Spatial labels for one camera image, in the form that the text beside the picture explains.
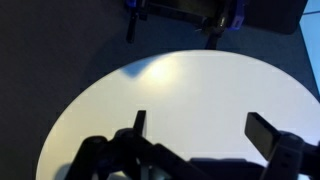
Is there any blue black clamp right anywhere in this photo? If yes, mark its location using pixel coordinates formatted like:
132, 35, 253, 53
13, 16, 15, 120
202, 0, 247, 50

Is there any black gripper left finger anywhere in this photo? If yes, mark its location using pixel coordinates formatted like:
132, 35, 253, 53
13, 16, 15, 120
133, 110, 146, 136

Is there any blue black clamp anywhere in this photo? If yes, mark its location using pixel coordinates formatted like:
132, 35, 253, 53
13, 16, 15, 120
124, 0, 148, 43
202, 0, 247, 50

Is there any blue black clamp left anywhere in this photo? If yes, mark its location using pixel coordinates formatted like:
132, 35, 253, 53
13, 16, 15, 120
124, 0, 148, 43

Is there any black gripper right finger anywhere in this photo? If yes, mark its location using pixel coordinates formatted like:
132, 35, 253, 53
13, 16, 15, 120
244, 112, 281, 160

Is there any round white table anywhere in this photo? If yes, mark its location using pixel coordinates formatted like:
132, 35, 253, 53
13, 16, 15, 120
36, 50, 320, 180

